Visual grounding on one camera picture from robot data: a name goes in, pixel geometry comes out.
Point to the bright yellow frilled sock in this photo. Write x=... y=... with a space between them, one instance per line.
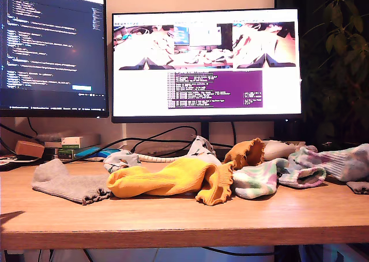
x=161 y=178

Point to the pastel tie-dye sock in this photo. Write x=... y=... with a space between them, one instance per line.
x=346 y=161
x=253 y=181

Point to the pale toucan print sock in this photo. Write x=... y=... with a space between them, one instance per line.
x=121 y=159
x=201 y=152

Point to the bright white computer monitor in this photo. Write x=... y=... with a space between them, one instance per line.
x=138 y=95

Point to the mustard frilled sock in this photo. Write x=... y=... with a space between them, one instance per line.
x=239 y=155

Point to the blue flat object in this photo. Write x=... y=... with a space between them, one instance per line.
x=95 y=152

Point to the white and green box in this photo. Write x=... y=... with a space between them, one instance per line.
x=70 y=141

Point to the small green box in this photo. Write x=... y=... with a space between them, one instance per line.
x=64 y=154

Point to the dark code computer monitor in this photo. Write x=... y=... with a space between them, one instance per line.
x=52 y=57

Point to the small brown wooden box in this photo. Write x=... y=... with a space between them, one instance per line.
x=29 y=149

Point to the black table leg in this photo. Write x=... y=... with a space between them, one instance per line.
x=285 y=254

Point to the green leafy house plant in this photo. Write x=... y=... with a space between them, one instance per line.
x=335 y=14

